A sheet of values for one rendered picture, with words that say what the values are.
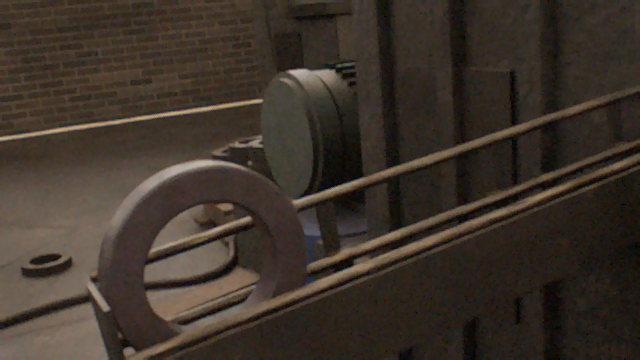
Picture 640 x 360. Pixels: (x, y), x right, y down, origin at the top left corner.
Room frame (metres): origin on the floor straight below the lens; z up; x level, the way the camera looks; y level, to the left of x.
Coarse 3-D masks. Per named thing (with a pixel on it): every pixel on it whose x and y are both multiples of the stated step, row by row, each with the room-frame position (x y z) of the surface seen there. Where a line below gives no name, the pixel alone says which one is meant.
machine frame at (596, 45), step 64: (384, 0) 1.42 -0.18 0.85; (448, 0) 1.22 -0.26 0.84; (512, 0) 1.12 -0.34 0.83; (576, 0) 1.01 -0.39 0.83; (384, 64) 1.42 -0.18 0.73; (448, 64) 1.22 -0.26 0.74; (512, 64) 1.13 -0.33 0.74; (576, 64) 1.01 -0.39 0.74; (384, 128) 1.42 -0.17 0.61; (448, 128) 1.23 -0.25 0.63; (576, 128) 1.01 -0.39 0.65; (384, 192) 1.42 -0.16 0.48; (448, 192) 1.24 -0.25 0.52; (512, 320) 1.13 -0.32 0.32; (576, 320) 1.01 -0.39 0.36
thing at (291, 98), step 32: (320, 64) 2.20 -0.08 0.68; (352, 64) 2.12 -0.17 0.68; (288, 96) 2.04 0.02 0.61; (320, 96) 1.98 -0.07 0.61; (352, 96) 2.02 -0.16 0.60; (288, 128) 2.06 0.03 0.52; (320, 128) 1.93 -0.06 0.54; (352, 128) 1.98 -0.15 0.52; (288, 160) 2.08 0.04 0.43; (320, 160) 1.94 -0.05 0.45; (352, 160) 1.98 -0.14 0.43; (288, 192) 2.10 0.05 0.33; (256, 256) 2.25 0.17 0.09; (320, 256) 1.84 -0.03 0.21
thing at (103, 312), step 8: (88, 288) 0.59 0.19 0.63; (96, 288) 0.59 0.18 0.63; (96, 296) 0.57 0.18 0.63; (96, 304) 0.57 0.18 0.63; (104, 304) 0.55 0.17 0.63; (96, 312) 0.58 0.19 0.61; (104, 312) 0.53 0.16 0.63; (112, 312) 0.54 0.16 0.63; (104, 320) 0.55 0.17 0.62; (112, 320) 0.53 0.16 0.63; (104, 328) 0.56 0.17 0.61; (112, 328) 0.53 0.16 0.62; (104, 336) 0.58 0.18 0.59; (112, 336) 0.53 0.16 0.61; (112, 344) 0.54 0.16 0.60; (120, 344) 0.54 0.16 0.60; (112, 352) 0.56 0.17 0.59; (120, 352) 0.54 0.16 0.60
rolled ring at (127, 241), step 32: (160, 192) 0.58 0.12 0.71; (192, 192) 0.59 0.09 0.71; (224, 192) 0.60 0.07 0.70; (256, 192) 0.61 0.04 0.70; (128, 224) 0.56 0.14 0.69; (160, 224) 0.58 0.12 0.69; (256, 224) 0.64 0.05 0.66; (288, 224) 0.62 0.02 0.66; (128, 256) 0.56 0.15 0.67; (288, 256) 0.62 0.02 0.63; (128, 288) 0.56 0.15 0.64; (256, 288) 0.64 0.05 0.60; (288, 288) 0.62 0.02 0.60; (128, 320) 0.56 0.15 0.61; (160, 320) 0.57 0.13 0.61; (256, 320) 0.61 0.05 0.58
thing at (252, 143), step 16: (240, 144) 2.80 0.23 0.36; (256, 144) 2.50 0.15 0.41; (224, 160) 2.89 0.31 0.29; (240, 160) 2.68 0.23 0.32; (256, 160) 2.46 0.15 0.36; (272, 176) 2.45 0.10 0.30; (208, 208) 3.01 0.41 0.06; (224, 208) 2.68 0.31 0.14; (208, 224) 2.98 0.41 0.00; (224, 224) 2.82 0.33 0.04; (224, 240) 2.68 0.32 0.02
